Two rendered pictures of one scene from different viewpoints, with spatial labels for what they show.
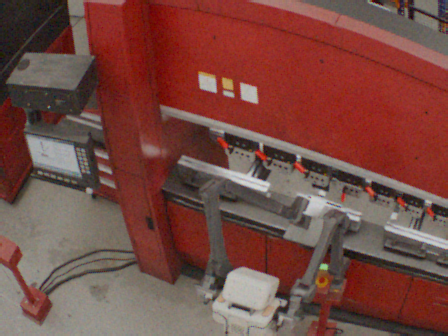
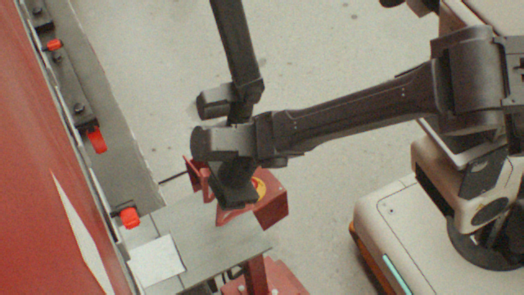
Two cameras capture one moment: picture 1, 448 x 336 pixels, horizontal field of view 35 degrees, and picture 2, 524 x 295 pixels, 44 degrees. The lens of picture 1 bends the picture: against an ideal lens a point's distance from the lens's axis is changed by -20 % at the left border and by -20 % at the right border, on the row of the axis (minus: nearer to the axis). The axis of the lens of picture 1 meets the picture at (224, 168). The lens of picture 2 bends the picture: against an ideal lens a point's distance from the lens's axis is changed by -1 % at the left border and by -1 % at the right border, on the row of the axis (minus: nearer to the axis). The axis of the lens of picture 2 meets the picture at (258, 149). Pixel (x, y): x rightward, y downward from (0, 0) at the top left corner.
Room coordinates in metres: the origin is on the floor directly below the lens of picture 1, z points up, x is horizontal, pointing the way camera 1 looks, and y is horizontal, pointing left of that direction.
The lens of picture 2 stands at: (2.86, 0.11, 2.08)
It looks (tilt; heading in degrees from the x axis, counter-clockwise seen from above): 54 degrees down; 220
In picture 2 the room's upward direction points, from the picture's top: 8 degrees counter-clockwise
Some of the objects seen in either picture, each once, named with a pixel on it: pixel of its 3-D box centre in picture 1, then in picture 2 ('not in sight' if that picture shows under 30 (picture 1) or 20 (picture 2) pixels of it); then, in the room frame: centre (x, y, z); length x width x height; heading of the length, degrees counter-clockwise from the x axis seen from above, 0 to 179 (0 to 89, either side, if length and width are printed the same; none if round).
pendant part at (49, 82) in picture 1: (58, 125); not in sight; (2.86, 0.84, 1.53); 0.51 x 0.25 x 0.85; 68
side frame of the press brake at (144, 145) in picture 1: (163, 105); not in sight; (3.26, 0.29, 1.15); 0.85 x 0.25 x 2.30; 150
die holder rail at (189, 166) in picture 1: (223, 179); not in sight; (2.90, 0.01, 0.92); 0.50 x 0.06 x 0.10; 60
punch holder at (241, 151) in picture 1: (242, 142); not in sight; (2.83, -0.10, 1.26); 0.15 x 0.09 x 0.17; 60
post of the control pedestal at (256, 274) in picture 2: (324, 314); (250, 252); (2.23, -0.50, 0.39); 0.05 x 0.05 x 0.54; 69
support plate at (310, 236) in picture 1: (309, 223); (189, 240); (2.49, -0.40, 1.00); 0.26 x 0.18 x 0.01; 150
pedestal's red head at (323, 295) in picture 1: (329, 284); (237, 185); (2.23, -0.50, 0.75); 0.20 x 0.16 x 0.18; 69
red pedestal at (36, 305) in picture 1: (19, 279); not in sight; (2.60, 1.45, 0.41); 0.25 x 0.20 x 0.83; 150
